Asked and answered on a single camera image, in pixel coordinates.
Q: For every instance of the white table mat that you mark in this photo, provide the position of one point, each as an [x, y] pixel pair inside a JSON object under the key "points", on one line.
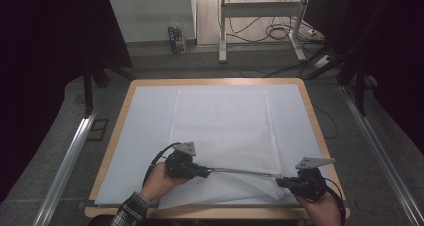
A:
{"points": [[146, 119]]}

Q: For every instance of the black metal stand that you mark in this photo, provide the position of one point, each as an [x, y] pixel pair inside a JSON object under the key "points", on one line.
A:
{"points": [[87, 92], [359, 92]]}

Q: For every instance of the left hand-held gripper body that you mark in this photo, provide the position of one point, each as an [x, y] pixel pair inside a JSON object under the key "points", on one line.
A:
{"points": [[180, 166]]}

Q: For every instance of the white metal desk frame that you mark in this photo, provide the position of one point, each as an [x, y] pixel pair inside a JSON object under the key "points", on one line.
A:
{"points": [[256, 9]]}

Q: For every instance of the pack of bottles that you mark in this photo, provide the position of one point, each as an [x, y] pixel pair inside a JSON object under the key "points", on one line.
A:
{"points": [[176, 39]]}

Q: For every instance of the small white power adapter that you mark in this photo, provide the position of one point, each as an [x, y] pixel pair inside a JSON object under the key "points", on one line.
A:
{"points": [[311, 31]]}

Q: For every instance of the wooden table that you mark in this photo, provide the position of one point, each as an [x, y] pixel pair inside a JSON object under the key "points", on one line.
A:
{"points": [[216, 213]]}

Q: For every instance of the black curtain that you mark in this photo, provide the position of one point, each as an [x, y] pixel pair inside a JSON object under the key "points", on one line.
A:
{"points": [[396, 52], [40, 69]]}

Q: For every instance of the person's right hand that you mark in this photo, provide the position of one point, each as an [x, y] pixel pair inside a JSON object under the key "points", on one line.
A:
{"points": [[325, 212]]}

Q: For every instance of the white power strip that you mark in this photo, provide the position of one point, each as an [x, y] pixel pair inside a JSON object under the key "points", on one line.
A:
{"points": [[322, 62]]}

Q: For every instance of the white cabinet panel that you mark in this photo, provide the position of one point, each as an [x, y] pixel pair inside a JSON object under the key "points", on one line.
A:
{"points": [[150, 16]]}

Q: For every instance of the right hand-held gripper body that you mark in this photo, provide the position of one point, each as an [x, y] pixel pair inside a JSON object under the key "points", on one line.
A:
{"points": [[310, 184]]}

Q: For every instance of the person's left hand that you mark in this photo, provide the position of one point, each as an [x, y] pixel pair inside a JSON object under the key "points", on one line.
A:
{"points": [[156, 182]]}

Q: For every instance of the aluminium floor rail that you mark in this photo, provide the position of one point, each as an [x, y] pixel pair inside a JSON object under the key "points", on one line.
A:
{"points": [[380, 152], [63, 172]]}

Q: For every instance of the white mesh laundry bag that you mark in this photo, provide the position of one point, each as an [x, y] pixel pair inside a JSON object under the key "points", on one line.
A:
{"points": [[223, 126]]}

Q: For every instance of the black floor outlet frame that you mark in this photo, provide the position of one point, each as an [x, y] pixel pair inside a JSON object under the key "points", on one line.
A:
{"points": [[100, 120]]}

